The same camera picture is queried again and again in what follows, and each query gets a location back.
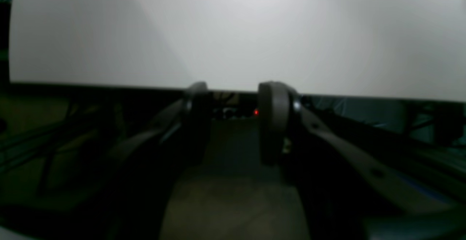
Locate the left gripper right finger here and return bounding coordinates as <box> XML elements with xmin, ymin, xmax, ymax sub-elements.
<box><xmin>258</xmin><ymin>81</ymin><xmax>466</xmax><ymax>240</ymax></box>

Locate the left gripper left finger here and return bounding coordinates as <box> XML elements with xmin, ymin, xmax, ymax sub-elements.
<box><xmin>1</xmin><ymin>81</ymin><xmax>212</xmax><ymax>240</ymax></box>

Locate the black power strip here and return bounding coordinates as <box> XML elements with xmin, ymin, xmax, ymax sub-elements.
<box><xmin>212</xmin><ymin>105</ymin><xmax>259</xmax><ymax>121</ymax></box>

